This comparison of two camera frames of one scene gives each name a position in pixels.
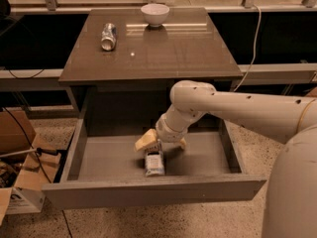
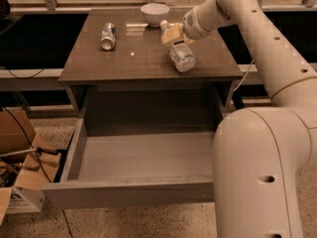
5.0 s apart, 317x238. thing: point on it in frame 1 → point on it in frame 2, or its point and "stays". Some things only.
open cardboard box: (21, 164) stays
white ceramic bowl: (155, 14) stays
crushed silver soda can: (109, 36) stays
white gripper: (167, 132) → (192, 26)
